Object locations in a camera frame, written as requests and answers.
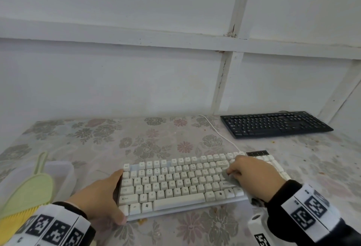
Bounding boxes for green brush yellow bristles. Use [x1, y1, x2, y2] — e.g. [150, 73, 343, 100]
[0, 152, 54, 238]

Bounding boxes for clear plastic container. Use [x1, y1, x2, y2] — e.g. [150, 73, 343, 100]
[0, 160, 77, 207]

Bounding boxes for person's left forearm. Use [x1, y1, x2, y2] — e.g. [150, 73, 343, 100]
[52, 201, 96, 246]

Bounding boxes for white marker right wristband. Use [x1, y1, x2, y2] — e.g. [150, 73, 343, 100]
[281, 184, 340, 243]

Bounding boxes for person's right hand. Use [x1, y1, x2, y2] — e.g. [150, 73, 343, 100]
[226, 155, 287, 204]

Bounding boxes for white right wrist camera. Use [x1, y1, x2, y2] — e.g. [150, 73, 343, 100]
[247, 213, 273, 246]

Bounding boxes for floral tablecloth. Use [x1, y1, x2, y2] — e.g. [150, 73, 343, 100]
[0, 116, 361, 246]

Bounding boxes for black keyboard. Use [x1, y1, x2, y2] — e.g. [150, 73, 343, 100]
[220, 111, 334, 139]

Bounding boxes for person's right forearm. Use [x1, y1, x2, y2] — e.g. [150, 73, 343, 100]
[266, 180, 361, 246]

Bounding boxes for white marker wristband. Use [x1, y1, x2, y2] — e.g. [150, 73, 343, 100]
[281, 184, 340, 243]
[5, 204, 91, 246]

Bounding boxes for person's left hand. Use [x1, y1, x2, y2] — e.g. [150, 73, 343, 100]
[66, 169, 127, 226]

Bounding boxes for white keyboard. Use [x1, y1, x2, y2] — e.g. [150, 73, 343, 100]
[117, 150, 291, 222]

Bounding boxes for grey fluffy cloth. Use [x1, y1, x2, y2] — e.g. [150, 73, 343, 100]
[223, 172, 265, 207]

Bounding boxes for white marker left wristband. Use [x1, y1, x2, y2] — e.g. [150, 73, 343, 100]
[5, 204, 91, 246]

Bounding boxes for white wooden frame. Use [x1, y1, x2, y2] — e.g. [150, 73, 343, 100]
[0, 0, 361, 124]

